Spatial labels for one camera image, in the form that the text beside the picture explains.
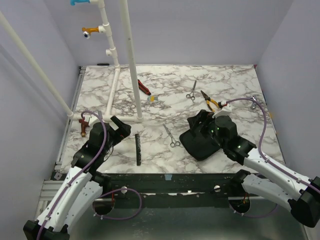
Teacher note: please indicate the white PVC pipe frame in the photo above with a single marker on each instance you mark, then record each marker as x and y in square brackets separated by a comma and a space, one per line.
[105, 29]

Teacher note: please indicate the black hair comb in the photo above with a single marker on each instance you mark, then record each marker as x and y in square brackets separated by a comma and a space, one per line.
[138, 149]

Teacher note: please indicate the silver hair scissors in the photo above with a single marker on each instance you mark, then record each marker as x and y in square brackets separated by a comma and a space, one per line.
[174, 143]

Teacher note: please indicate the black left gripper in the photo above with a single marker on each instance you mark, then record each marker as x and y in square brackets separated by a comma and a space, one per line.
[122, 132]

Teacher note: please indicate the yellow handled pliers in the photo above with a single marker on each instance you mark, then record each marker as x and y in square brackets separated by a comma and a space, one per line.
[209, 101]

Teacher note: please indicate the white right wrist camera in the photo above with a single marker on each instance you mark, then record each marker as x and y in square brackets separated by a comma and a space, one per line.
[225, 110]

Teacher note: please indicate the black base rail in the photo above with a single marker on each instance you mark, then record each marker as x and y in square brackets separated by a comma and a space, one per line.
[153, 191]

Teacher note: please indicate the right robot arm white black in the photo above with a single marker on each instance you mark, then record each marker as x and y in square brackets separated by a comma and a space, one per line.
[299, 194]

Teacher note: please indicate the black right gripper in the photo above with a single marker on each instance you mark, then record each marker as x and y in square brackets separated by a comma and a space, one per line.
[202, 126]

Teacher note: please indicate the brown brass valve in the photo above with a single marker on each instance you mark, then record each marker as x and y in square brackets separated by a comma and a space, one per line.
[83, 124]

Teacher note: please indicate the orange tap on pipe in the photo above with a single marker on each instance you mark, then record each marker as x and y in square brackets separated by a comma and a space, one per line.
[87, 31]

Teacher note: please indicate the chrome faucet tap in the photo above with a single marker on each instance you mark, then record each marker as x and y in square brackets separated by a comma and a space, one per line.
[256, 100]

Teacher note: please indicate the red black utility knife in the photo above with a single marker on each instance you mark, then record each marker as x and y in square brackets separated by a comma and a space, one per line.
[143, 88]

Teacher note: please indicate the black zip tool case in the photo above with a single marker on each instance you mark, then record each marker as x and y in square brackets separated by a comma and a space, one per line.
[199, 153]

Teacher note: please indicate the silver thinning scissors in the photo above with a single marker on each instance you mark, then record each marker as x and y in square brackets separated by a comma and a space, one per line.
[191, 95]

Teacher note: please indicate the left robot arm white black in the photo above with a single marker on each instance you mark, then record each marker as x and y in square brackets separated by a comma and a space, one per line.
[81, 186]

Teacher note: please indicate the aluminium extrusion frame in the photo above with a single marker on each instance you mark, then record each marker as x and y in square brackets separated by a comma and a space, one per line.
[56, 174]

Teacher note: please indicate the blue tap on pipe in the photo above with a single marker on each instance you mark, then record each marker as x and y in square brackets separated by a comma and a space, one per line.
[74, 2]

